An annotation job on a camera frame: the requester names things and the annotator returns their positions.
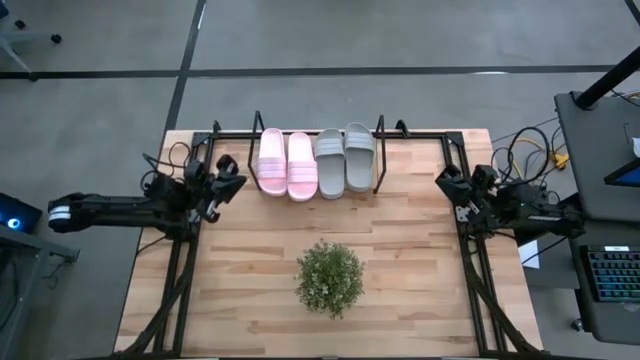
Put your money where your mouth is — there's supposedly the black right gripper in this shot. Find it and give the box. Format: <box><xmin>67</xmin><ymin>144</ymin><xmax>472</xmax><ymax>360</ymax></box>
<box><xmin>434</xmin><ymin>167</ymin><xmax>504</xmax><ymax>226</ymax></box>

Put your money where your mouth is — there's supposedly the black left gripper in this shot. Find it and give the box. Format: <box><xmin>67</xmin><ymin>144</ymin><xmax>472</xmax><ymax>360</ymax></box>
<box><xmin>185</xmin><ymin>159</ymin><xmax>248</xmax><ymax>224</ymax></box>

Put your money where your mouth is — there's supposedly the pink rubber slide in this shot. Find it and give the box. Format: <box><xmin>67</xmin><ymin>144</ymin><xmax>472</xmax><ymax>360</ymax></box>
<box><xmin>286</xmin><ymin>131</ymin><xmax>320</xmax><ymax>203</ymax></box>
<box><xmin>255</xmin><ymin>127</ymin><xmax>289</xmax><ymax>198</ymax></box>

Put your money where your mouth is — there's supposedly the grey rubber slide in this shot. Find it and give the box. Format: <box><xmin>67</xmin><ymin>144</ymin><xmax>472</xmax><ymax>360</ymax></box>
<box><xmin>343</xmin><ymin>121</ymin><xmax>377</xmax><ymax>194</ymax></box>
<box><xmin>314</xmin><ymin>127</ymin><xmax>347</xmax><ymax>201</ymax></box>

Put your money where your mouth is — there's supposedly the white paper sheet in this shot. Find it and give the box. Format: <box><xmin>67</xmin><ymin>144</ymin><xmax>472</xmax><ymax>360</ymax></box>
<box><xmin>517</xmin><ymin>239</ymin><xmax>542</xmax><ymax>270</ymax></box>

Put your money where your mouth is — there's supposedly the green plant in black pot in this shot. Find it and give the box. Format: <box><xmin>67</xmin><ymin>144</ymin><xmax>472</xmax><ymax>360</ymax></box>
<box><xmin>294</xmin><ymin>238</ymin><xmax>367</xmax><ymax>321</ymax></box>

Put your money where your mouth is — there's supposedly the grey desk with pole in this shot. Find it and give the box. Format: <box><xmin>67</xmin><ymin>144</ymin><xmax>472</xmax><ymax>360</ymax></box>
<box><xmin>553</xmin><ymin>90</ymin><xmax>640</xmax><ymax>224</ymax></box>

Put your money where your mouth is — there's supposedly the black laptop with blue screen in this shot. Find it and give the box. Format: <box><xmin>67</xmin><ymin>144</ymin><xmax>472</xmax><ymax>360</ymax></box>
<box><xmin>603</xmin><ymin>157</ymin><xmax>640</xmax><ymax>189</ymax></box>

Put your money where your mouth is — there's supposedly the backlit black keyboard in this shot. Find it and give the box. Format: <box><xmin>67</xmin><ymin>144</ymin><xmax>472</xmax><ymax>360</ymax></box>
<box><xmin>579</xmin><ymin>244</ymin><xmax>640</xmax><ymax>304</ymax></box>

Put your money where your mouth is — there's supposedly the black round pole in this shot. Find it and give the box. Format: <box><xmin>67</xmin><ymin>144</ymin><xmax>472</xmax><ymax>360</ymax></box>
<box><xmin>573</xmin><ymin>45</ymin><xmax>640</xmax><ymax>111</ymax></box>

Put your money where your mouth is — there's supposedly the grey desk with keyboard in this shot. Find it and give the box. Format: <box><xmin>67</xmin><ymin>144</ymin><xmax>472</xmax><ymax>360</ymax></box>
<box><xmin>564</xmin><ymin>217</ymin><xmax>640</xmax><ymax>346</ymax></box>

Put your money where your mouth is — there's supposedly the black computer with blue light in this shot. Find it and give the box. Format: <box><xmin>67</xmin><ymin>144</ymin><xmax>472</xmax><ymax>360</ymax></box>
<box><xmin>0</xmin><ymin>191</ymin><xmax>45</xmax><ymax>236</ymax></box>

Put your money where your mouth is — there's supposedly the grey metal side table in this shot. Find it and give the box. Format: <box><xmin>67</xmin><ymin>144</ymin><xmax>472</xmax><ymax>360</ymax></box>
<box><xmin>0</xmin><ymin>223</ymin><xmax>82</xmax><ymax>360</ymax></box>

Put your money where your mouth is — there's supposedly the grey chair base with casters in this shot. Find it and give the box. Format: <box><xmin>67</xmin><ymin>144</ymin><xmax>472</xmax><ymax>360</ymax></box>
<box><xmin>0</xmin><ymin>0</ymin><xmax>64</xmax><ymax>82</ymax></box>

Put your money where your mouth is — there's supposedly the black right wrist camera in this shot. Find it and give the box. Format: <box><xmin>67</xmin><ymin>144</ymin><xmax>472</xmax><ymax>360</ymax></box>
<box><xmin>472</xmin><ymin>163</ymin><xmax>500</xmax><ymax>189</ymax></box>

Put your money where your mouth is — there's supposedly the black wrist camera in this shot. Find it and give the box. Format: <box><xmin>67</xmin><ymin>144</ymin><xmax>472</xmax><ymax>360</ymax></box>
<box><xmin>472</xmin><ymin>163</ymin><xmax>500</xmax><ymax>189</ymax></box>
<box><xmin>214</xmin><ymin>153</ymin><xmax>241</xmax><ymax>177</ymax></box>

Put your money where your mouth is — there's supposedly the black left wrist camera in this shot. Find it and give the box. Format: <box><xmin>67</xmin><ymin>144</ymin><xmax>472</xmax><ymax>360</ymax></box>
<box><xmin>214</xmin><ymin>153</ymin><xmax>241</xmax><ymax>177</ymax></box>

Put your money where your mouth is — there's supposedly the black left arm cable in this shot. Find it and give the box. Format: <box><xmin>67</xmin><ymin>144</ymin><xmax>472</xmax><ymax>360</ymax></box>
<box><xmin>142</xmin><ymin>141</ymin><xmax>194</xmax><ymax>182</ymax></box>

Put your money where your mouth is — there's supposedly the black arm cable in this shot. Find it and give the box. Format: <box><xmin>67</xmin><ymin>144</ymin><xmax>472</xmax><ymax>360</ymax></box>
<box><xmin>489</xmin><ymin>125</ymin><xmax>557</xmax><ymax>187</ymax></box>
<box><xmin>142</xmin><ymin>141</ymin><xmax>194</xmax><ymax>182</ymax></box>

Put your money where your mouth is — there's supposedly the black aluminium table frame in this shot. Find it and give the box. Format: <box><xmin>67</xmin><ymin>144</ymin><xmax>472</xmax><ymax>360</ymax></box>
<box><xmin>112</xmin><ymin>119</ymin><xmax>546</xmax><ymax>359</ymax></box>

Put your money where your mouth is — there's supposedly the wooden shelf with black frame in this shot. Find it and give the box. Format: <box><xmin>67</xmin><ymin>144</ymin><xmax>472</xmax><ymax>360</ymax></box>
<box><xmin>247</xmin><ymin>110</ymin><xmax>405</xmax><ymax>197</ymax></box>

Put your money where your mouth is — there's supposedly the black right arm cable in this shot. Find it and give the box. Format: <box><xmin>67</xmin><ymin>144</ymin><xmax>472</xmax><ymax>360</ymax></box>
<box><xmin>489</xmin><ymin>125</ymin><xmax>557</xmax><ymax>187</ymax></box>

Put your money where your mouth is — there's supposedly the yellow cable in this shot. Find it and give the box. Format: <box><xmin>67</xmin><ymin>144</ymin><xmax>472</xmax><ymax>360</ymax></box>
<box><xmin>514</xmin><ymin>137</ymin><xmax>571</xmax><ymax>171</ymax></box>

